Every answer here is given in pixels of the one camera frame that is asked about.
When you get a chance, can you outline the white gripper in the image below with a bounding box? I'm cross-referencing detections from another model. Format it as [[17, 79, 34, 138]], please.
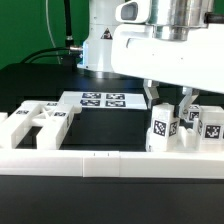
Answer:
[[111, 0, 224, 118]]

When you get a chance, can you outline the white chair seat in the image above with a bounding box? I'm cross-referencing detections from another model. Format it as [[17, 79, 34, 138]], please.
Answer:
[[145, 126, 224, 153]]

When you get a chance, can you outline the white tagged nut cube right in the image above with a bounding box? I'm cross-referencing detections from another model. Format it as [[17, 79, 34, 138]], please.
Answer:
[[184, 104, 200, 123]]

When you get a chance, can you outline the white base tag sheet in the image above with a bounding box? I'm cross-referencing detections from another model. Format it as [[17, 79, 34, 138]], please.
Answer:
[[59, 91, 147, 110]]

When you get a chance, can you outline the white U-shaped obstacle fence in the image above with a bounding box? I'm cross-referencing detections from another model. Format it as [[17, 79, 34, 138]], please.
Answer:
[[0, 113, 224, 179]]

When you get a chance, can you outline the black cable bundle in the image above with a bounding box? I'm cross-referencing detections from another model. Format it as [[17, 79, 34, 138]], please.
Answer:
[[20, 0, 84, 65]]

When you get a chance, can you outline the white chair back frame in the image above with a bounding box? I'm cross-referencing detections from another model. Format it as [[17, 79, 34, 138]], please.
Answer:
[[0, 100, 82, 150]]

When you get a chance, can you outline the thin white cable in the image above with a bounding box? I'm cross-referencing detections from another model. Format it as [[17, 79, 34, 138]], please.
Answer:
[[45, 0, 63, 65]]

